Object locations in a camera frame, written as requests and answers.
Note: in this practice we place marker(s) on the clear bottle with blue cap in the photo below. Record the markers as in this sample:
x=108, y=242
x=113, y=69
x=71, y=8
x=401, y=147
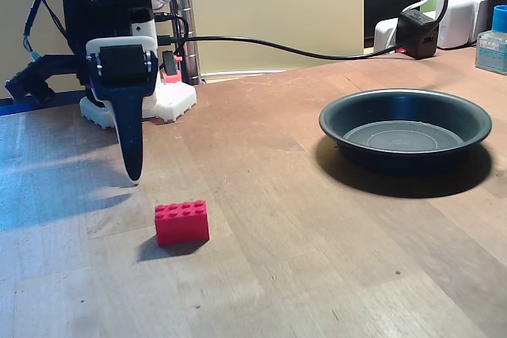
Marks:
x=493, y=49

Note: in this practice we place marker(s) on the red lego block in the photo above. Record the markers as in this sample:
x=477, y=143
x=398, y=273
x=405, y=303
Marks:
x=182, y=227

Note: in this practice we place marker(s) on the red and black clamp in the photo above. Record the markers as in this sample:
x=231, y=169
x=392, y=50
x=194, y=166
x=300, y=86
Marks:
x=171, y=71

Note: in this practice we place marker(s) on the black gripper camera on bracket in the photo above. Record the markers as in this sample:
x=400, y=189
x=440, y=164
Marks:
x=39, y=73

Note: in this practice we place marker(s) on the white power strip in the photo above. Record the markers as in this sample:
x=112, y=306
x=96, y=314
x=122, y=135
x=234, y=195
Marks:
x=459, y=17

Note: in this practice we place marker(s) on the black cube power adapter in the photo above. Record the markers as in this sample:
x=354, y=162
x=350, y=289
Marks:
x=418, y=35

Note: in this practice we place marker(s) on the metal rack pole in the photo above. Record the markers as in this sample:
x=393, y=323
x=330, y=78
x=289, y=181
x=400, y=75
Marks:
x=186, y=17

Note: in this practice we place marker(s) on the dark round metal pan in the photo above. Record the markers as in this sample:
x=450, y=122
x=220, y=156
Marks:
x=404, y=136

